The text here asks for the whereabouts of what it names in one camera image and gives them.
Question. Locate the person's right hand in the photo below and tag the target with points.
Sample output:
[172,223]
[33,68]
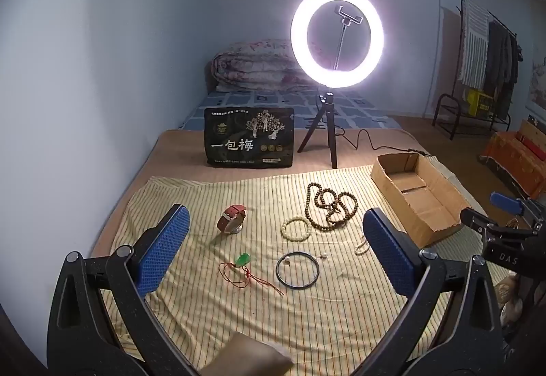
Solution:
[509,305]

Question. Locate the folded floral quilt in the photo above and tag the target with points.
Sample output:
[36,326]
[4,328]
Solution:
[251,69]

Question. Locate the black printed snack bag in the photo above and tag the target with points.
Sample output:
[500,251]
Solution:
[239,145]

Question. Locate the tan bed sheet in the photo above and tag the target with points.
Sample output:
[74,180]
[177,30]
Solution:
[179,150]

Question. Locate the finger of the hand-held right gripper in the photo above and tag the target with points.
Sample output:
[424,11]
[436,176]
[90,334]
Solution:
[505,202]
[477,222]

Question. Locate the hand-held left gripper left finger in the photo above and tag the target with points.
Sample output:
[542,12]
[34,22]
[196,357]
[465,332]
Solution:
[164,248]

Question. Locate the tan cushion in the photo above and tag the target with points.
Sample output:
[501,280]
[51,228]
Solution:
[243,359]

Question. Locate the black bangle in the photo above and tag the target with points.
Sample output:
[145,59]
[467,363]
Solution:
[278,271]

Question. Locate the dark hanging clothes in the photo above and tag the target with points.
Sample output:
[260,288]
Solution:
[503,64]

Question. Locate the black clothes rack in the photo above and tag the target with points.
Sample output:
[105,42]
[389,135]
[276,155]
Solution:
[443,103]

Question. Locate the yellow striped cloth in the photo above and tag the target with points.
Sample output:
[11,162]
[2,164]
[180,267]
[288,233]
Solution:
[256,316]

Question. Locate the phone holder clamp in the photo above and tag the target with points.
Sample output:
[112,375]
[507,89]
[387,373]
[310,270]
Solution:
[346,15]

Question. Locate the white striped knit garment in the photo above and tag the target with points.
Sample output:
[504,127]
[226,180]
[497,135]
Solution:
[473,43]

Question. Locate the blue patterned bedsheet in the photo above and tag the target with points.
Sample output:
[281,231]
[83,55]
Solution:
[256,101]

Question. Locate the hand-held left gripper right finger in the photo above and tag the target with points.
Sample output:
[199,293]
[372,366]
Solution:
[386,256]

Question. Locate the black tripod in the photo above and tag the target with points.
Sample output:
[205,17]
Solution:
[326,120]

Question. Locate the wall poster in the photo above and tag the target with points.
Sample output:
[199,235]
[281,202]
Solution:
[538,90]

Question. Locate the cardboard box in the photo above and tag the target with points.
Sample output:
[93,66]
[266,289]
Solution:
[426,209]

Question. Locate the yellow box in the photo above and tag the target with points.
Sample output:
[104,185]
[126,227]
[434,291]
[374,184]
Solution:
[477,101]

